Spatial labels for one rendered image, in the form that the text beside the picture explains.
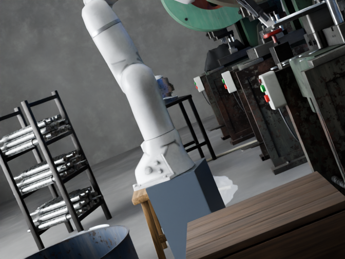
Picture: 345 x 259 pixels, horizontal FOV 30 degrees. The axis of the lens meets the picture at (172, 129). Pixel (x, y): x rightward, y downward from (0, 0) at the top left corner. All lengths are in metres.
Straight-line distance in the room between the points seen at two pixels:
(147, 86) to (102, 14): 0.28
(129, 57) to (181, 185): 0.46
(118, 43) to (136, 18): 6.68
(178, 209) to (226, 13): 3.29
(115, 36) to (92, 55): 6.69
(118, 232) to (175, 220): 0.57
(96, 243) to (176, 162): 0.55
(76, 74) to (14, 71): 0.83
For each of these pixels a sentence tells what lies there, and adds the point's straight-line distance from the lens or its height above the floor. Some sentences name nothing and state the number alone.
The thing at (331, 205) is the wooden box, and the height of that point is 0.35.
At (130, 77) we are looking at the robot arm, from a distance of 2.02.
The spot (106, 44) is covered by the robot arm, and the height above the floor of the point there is 0.93.
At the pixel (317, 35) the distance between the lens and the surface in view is 2.15.
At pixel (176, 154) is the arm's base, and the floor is 0.51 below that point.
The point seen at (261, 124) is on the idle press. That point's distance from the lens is 3.72.
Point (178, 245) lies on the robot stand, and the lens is 2.15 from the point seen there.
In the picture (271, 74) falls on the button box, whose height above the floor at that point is 0.62.
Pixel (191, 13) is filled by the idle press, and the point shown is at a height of 1.12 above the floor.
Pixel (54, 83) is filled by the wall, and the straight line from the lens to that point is 8.84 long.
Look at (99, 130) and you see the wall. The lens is 8.80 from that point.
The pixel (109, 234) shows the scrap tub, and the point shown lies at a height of 0.46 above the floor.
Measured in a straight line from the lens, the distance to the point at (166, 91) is 5.02.
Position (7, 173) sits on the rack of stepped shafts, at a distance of 4.24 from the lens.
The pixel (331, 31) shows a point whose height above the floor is 0.69.
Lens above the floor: 0.77
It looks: 5 degrees down
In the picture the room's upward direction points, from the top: 23 degrees counter-clockwise
